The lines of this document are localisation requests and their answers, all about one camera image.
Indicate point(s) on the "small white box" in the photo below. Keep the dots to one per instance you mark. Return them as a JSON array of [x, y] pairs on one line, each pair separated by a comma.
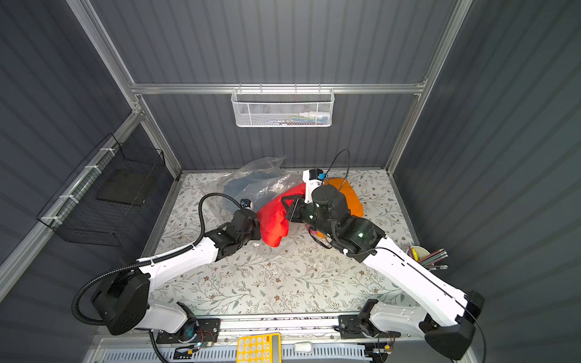
[[303, 347]]

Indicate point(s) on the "white wire mesh basket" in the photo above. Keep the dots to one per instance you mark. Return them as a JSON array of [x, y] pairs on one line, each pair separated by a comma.
[[281, 109]]

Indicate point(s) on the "grey blue folded garment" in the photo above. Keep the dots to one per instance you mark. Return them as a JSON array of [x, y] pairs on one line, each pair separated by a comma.
[[260, 186]]

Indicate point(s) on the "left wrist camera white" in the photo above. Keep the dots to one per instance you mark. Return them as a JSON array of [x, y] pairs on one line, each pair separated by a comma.
[[246, 204]]

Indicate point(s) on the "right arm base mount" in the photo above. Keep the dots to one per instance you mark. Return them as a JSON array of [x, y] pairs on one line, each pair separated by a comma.
[[360, 325]]

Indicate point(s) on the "cup with pens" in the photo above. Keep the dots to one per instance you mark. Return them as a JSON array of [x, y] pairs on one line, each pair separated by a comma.
[[430, 261]]

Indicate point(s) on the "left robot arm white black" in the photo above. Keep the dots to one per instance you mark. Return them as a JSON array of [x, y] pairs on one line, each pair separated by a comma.
[[123, 300]]

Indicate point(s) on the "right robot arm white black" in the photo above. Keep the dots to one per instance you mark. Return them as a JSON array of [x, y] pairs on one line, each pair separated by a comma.
[[446, 317]]

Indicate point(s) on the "white bottle in basket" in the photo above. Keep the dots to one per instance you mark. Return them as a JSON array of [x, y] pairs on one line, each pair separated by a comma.
[[315, 114]]

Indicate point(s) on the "yellow calculator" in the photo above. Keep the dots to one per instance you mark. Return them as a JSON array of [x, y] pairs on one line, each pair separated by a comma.
[[264, 348]]

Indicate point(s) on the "black wire mesh basket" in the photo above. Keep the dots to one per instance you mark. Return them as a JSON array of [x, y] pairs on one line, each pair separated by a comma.
[[101, 205]]

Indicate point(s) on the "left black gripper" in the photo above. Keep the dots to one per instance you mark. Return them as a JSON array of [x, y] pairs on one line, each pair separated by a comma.
[[253, 222]]

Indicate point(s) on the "red garment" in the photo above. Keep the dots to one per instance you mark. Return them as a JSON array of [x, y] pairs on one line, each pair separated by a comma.
[[272, 218]]

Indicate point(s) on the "clear plastic vacuum bag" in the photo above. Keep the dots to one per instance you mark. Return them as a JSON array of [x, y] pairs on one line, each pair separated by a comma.
[[273, 163]]

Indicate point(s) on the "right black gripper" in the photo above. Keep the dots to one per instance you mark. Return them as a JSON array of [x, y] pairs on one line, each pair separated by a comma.
[[294, 209]]

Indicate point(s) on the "orange trousers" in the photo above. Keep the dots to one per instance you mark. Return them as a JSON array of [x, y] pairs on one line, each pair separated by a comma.
[[352, 199]]

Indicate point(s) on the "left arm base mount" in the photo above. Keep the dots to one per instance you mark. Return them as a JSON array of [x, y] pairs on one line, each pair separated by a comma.
[[195, 331]]

